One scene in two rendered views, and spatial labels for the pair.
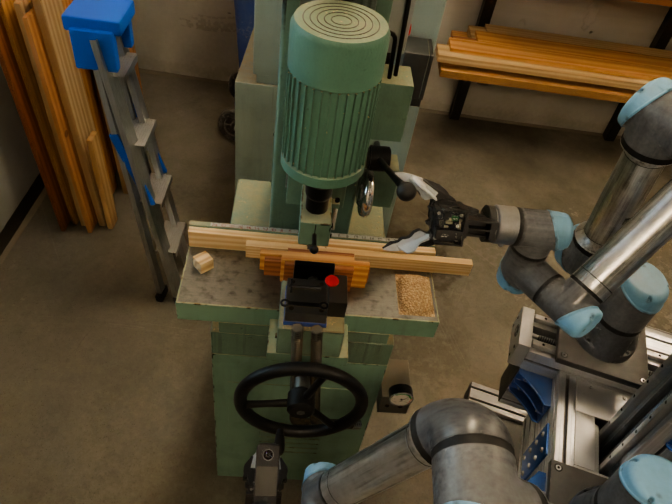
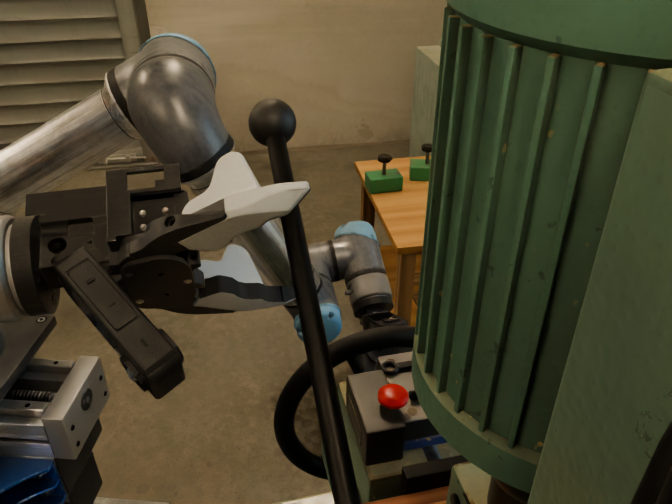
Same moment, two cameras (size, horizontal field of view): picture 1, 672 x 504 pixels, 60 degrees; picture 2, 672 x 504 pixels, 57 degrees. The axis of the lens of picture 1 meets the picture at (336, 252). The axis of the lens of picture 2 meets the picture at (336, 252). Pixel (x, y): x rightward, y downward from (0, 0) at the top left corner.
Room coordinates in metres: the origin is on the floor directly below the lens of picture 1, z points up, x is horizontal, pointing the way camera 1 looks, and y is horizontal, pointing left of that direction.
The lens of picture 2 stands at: (1.25, -0.10, 1.47)
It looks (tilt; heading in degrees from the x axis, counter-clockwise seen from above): 33 degrees down; 174
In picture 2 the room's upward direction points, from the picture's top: straight up
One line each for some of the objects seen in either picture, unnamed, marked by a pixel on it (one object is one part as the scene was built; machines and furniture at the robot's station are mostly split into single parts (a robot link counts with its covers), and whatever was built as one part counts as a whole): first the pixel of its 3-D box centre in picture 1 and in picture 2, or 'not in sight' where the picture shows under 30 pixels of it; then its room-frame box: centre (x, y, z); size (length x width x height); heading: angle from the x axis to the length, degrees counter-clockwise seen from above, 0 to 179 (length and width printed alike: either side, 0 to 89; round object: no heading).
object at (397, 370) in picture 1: (393, 386); not in sight; (0.89, -0.22, 0.58); 0.12 x 0.08 x 0.08; 7
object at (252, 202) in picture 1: (306, 263); not in sight; (1.11, 0.08, 0.76); 0.57 x 0.45 x 0.09; 7
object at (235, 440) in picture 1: (294, 347); not in sight; (1.11, 0.08, 0.36); 0.58 x 0.45 x 0.71; 7
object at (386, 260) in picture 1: (360, 258); not in sight; (1.01, -0.06, 0.92); 0.55 x 0.02 x 0.04; 97
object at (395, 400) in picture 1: (400, 395); not in sight; (0.82, -0.22, 0.65); 0.06 x 0.04 x 0.08; 97
